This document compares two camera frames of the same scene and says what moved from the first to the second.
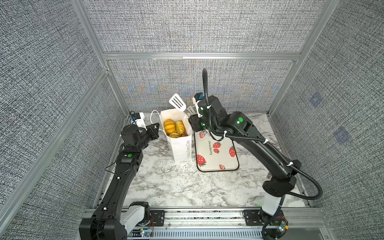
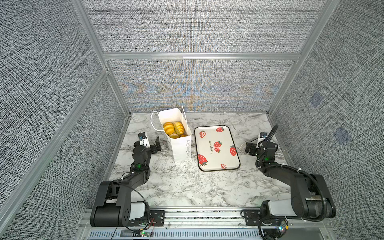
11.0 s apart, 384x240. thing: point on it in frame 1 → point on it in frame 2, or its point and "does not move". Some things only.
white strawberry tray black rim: [212, 155] does not move
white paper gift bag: [176, 128] does not move
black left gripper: [154, 133] → [154, 150]
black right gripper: [195, 123] → [253, 148]
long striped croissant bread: [179, 127] does not move
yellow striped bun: [174, 135] does not move
